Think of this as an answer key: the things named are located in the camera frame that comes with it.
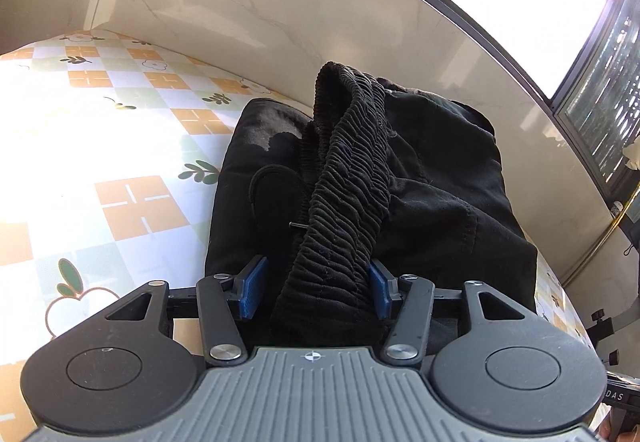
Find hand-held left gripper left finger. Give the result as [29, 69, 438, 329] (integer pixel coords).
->
[104, 255, 269, 367]

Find checkered patterned tablecloth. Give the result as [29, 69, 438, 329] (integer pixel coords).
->
[0, 29, 598, 368]

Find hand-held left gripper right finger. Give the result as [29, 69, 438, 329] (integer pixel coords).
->
[369, 259, 523, 367]

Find dark window frame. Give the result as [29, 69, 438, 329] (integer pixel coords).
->
[330, 0, 640, 210]

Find black pants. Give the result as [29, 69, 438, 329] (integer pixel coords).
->
[204, 60, 540, 353]

